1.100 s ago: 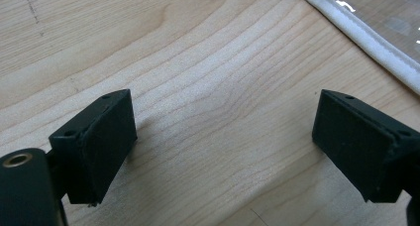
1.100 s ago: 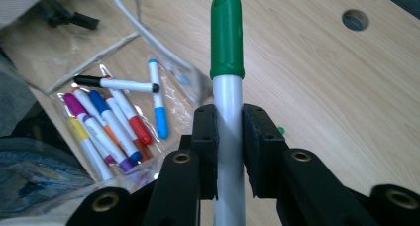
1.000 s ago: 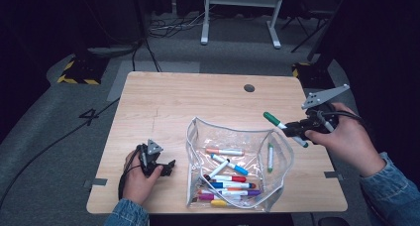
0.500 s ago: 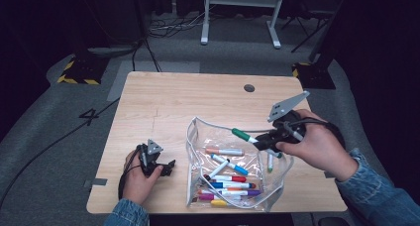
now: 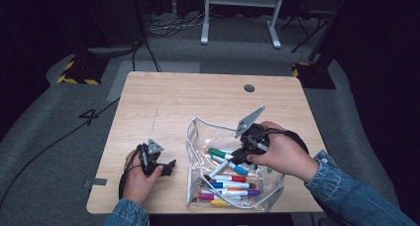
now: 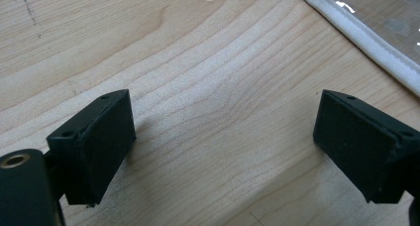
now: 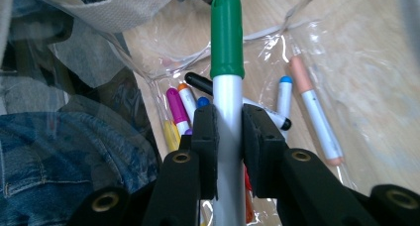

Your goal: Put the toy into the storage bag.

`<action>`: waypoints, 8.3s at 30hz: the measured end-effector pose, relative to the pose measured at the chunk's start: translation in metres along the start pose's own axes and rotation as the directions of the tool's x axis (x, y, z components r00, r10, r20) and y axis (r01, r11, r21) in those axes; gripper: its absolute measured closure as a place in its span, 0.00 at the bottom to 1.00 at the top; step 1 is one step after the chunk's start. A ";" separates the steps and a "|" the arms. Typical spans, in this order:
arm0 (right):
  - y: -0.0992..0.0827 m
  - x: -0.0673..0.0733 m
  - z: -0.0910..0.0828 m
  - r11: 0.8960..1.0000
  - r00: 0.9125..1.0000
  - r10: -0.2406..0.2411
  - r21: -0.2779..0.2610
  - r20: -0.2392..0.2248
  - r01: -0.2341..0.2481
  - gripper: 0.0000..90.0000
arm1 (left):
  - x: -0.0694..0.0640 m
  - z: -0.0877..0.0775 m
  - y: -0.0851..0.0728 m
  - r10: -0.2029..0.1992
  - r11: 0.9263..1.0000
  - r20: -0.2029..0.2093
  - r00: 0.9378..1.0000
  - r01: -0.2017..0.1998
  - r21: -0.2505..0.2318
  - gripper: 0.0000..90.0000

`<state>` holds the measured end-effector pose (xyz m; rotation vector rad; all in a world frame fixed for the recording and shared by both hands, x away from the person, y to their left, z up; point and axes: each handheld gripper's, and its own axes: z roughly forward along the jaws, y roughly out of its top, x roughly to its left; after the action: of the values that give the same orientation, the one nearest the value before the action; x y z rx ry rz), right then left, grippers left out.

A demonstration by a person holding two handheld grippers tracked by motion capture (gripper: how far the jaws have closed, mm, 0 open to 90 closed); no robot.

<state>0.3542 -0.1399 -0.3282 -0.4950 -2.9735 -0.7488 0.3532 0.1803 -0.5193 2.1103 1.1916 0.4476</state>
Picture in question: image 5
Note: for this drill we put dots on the round dark table grommet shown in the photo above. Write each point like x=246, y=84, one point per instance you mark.
x=249, y=88

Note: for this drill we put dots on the person's left hand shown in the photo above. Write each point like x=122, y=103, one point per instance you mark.
x=137, y=186

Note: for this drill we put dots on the yellow cap marker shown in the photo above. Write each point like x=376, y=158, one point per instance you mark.
x=218, y=203

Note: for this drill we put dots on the clear plastic zipper bag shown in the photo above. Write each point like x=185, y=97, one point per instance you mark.
x=201, y=140

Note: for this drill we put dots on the light blue cap marker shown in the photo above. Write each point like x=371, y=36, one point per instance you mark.
x=239, y=169

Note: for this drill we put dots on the purple cap marker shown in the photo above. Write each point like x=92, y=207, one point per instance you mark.
x=244, y=193

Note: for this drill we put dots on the grey tape strip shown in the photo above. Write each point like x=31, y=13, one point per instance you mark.
x=97, y=182

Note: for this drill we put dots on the bright red cap marker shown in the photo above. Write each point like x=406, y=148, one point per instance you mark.
x=231, y=178

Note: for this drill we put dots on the black tripod legs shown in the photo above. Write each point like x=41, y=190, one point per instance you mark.
x=308, y=34

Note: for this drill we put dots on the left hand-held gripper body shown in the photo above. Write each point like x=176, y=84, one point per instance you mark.
x=150, y=160

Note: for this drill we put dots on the person's right hand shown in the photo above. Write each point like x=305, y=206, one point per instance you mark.
x=285, y=155

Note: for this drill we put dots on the yellow black striped stand base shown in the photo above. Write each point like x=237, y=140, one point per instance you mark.
x=82, y=72

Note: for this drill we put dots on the light green cap marker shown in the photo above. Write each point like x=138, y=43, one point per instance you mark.
x=218, y=152

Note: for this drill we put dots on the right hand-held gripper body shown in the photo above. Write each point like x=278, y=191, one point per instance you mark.
x=254, y=140

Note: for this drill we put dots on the magenta cap marker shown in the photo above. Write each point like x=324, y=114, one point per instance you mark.
x=209, y=197

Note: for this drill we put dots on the dark green cap marker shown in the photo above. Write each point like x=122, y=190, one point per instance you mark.
x=269, y=169

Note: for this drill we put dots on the black stand base yellow corner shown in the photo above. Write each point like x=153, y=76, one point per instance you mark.
x=313, y=75

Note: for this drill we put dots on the dark blue cap marker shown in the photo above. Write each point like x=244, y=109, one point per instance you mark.
x=228, y=185

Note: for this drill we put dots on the orange cap marker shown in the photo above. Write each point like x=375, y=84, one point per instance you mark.
x=235, y=188

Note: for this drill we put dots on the dark red cap marker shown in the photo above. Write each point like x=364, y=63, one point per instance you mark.
x=252, y=186

